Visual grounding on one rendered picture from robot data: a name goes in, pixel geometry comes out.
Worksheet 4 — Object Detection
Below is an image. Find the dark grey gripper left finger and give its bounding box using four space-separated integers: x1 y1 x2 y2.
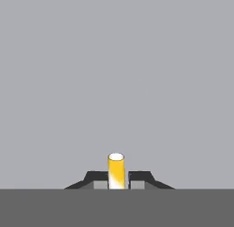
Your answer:
63 170 110 190

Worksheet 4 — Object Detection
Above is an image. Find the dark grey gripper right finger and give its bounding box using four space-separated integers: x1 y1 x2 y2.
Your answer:
127 170 176 190

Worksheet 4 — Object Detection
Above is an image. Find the yellow and white straw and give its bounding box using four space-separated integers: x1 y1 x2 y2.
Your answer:
107 152 127 190

